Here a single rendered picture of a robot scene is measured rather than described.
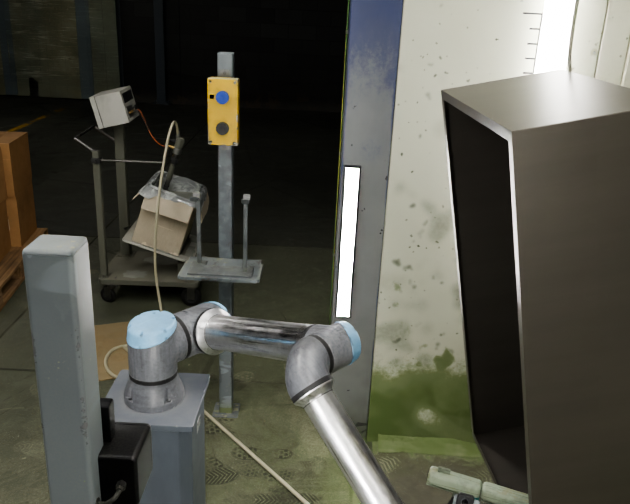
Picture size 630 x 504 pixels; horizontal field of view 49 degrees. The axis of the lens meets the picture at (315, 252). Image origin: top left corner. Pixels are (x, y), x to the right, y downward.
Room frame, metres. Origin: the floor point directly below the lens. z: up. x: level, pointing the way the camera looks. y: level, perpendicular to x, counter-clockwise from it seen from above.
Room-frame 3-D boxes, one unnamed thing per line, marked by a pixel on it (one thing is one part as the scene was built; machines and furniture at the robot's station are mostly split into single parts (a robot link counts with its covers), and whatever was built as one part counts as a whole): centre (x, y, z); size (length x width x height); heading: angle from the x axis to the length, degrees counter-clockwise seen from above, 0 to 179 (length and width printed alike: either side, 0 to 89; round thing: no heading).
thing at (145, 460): (0.67, 0.23, 1.35); 0.09 x 0.07 x 0.07; 89
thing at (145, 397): (1.89, 0.49, 0.69); 0.19 x 0.19 x 0.10
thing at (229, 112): (2.72, 0.38, 1.42); 0.12 x 0.06 x 0.26; 89
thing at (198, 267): (2.61, 0.38, 0.95); 0.26 x 0.15 x 0.32; 89
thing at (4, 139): (4.55, 2.17, 0.69); 0.38 x 0.29 x 0.36; 5
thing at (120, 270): (4.11, 1.07, 0.64); 0.73 x 0.50 x 1.27; 91
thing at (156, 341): (1.90, 0.49, 0.83); 0.17 x 0.15 x 0.18; 138
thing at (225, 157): (2.78, 0.38, 0.82); 0.06 x 0.06 x 1.64; 89
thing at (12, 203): (4.57, 2.18, 0.33); 0.38 x 0.29 x 0.36; 6
